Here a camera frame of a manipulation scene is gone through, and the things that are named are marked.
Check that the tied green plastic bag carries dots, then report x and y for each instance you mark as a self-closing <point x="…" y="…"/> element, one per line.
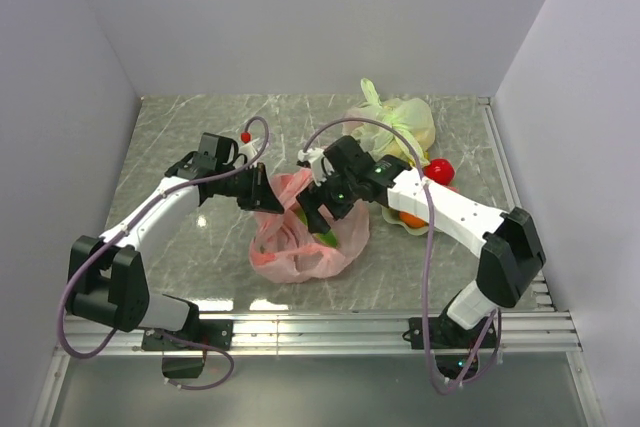
<point x="411" y="118"/>

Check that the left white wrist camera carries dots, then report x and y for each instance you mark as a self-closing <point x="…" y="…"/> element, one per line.
<point x="248" y="148"/>

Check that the pink plastic bag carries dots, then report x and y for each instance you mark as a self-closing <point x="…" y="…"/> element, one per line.
<point x="284" y="251"/>

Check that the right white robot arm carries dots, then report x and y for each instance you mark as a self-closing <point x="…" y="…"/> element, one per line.
<point x="506" y="244"/>

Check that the fake banana bunch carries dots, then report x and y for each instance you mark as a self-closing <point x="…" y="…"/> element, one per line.
<point x="424" y="158"/>

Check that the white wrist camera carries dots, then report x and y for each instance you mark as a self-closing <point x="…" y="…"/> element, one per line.
<point x="316" y="160"/>
<point x="248" y="148"/>

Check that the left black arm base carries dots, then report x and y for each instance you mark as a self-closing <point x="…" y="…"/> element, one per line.
<point x="185" y="353"/>

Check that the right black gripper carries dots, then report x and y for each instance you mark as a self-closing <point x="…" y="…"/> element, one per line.
<point x="312" y="197"/>

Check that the fake orange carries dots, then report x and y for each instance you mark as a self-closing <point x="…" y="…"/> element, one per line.
<point x="411" y="221"/>

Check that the green wavy fruit plate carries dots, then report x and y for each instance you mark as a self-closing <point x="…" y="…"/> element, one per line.
<point x="391" y="216"/>

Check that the aluminium rail frame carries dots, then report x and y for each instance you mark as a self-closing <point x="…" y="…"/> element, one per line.
<point x="332" y="368"/>

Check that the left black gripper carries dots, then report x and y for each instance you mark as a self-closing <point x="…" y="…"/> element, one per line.
<point x="261" y="195"/>

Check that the fake red apple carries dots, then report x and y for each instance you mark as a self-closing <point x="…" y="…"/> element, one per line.
<point x="440" y="170"/>

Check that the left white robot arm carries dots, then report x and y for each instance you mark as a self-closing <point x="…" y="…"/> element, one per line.
<point x="107" y="274"/>

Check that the fake watermelon slice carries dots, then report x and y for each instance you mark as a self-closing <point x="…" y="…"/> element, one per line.
<point x="328" y="239"/>

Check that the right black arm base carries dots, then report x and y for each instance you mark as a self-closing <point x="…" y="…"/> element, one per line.
<point x="445" y="334"/>

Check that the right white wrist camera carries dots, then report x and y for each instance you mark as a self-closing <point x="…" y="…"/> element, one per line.
<point x="316" y="160"/>

